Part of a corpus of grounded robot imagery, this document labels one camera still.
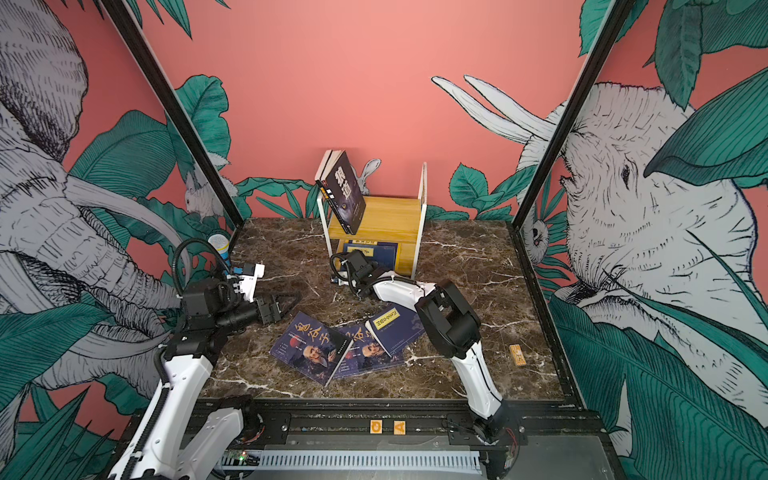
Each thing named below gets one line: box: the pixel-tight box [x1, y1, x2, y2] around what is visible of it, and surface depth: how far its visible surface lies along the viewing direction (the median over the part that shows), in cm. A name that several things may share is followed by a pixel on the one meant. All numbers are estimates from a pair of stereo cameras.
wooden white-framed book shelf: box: [316, 163, 428, 279], surface depth 95 cm
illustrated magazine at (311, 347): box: [270, 311, 354, 387], surface depth 87 cm
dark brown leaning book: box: [314, 149, 345, 184], surface depth 81 cm
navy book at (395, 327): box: [365, 305, 426, 358], surface depth 91 cm
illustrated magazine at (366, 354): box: [333, 321, 406, 378], surface depth 87 cm
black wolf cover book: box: [315, 150, 367, 236], surface depth 85 cm
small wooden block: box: [509, 344, 527, 366], surface depth 88 cm
